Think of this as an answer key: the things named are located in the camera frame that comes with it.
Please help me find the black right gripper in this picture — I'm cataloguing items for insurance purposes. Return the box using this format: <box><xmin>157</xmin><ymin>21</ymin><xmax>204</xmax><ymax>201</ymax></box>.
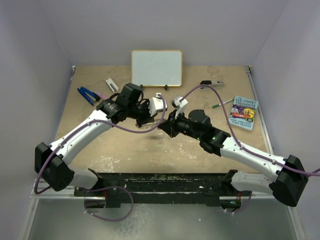
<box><xmin>158</xmin><ymin>108</ymin><xmax>203</xmax><ymax>141</ymax></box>

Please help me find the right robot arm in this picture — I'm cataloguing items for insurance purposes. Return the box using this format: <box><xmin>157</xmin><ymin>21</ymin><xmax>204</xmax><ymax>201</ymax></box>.
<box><xmin>158</xmin><ymin>109</ymin><xmax>309</xmax><ymax>207</ymax></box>

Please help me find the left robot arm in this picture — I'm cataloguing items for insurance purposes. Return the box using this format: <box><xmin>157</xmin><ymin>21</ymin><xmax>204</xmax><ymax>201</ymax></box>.
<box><xmin>34</xmin><ymin>83</ymin><xmax>163</xmax><ymax>196</ymax></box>

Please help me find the green whiteboard marker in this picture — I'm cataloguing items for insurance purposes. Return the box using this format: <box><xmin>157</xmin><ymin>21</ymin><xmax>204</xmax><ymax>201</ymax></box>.
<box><xmin>212</xmin><ymin>98</ymin><xmax>234</xmax><ymax>109</ymax></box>

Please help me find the pink eraser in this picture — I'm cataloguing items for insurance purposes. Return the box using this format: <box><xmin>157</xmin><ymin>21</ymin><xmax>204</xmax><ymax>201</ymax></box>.
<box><xmin>96</xmin><ymin>92</ymin><xmax>109</xmax><ymax>101</ymax></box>

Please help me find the blue stapler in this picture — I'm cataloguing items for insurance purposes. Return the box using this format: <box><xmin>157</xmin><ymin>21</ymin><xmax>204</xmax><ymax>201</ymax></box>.
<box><xmin>77</xmin><ymin>86</ymin><xmax>101</xmax><ymax>106</ymax></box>

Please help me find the small whiteboard on stand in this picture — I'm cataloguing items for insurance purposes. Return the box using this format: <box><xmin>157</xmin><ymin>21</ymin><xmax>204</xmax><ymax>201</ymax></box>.
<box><xmin>131</xmin><ymin>49</ymin><xmax>183</xmax><ymax>87</ymax></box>

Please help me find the black and grey stapler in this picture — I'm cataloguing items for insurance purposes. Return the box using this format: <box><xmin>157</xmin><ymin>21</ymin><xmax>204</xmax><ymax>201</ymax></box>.
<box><xmin>199</xmin><ymin>80</ymin><xmax>225</xmax><ymax>91</ymax></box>

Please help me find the blue treehouse book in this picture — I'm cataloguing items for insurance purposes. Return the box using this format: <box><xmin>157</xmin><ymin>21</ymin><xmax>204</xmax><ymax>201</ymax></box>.
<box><xmin>228</xmin><ymin>95</ymin><xmax>259</xmax><ymax>131</ymax></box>

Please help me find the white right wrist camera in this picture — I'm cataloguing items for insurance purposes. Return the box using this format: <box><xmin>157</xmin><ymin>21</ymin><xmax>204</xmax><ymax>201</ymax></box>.
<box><xmin>171</xmin><ymin>96</ymin><xmax>188</xmax><ymax>119</ymax></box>

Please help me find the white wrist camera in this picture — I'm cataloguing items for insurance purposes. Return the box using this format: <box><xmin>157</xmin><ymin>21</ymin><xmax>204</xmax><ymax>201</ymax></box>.
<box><xmin>148</xmin><ymin>92</ymin><xmax>168</xmax><ymax>117</ymax></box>
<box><xmin>171</xmin><ymin>96</ymin><xmax>188</xmax><ymax>119</ymax></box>

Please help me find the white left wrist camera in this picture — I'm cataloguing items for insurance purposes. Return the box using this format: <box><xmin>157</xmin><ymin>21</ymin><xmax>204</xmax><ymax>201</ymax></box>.
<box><xmin>148</xmin><ymin>92</ymin><xmax>168</xmax><ymax>117</ymax></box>

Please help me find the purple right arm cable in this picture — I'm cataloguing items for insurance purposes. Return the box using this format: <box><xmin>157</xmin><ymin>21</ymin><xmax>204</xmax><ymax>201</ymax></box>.
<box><xmin>178</xmin><ymin>84</ymin><xmax>320</xmax><ymax>177</ymax></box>

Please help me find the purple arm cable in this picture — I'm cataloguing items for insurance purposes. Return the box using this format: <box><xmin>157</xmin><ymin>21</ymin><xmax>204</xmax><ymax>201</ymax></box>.
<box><xmin>33</xmin><ymin>94</ymin><xmax>167</xmax><ymax>195</ymax></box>
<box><xmin>178</xmin><ymin>84</ymin><xmax>320</xmax><ymax>177</ymax></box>

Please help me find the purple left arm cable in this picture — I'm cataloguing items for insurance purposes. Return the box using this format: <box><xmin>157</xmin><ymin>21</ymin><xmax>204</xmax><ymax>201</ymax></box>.
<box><xmin>33</xmin><ymin>94</ymin><xmax>167</xmax><ymax>195</ymax></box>

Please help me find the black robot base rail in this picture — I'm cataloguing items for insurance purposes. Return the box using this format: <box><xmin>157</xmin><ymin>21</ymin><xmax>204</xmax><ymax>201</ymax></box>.
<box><xmin>74</xmin><ymin>170</ymin><xmax>250</xmax><ymax>210</ymax></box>

